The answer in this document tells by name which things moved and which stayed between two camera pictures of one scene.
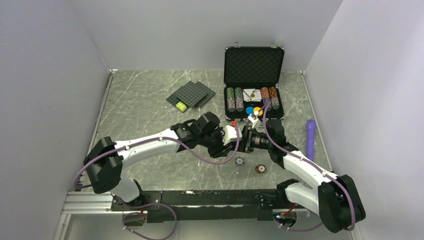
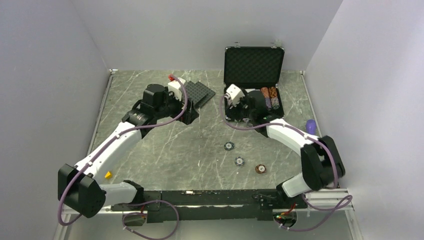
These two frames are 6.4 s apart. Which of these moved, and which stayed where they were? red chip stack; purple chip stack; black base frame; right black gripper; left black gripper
Moved: right black gripper; left black gripper
Stayed: black base frame; red chip stack; purple chip stack
